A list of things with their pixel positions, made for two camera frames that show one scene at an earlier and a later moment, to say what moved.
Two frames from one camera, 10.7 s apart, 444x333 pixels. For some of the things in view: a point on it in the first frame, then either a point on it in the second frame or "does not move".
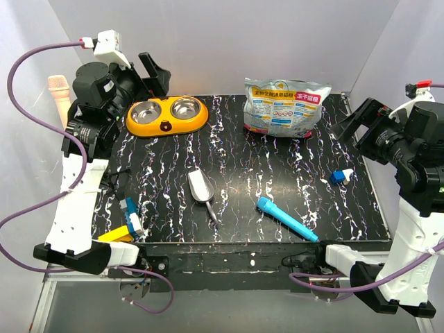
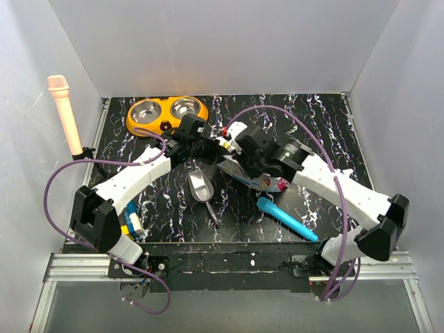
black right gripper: (379, 114) → (251, 171)
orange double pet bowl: (162, 116) does not move
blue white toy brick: (132, 218) does not move
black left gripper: (157, 85) → (216, 151)
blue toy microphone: (267, 205) does not move
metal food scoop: (202, 188) does not move
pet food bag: (282, 108) → (266, 181)
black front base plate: (229, 267) does not move
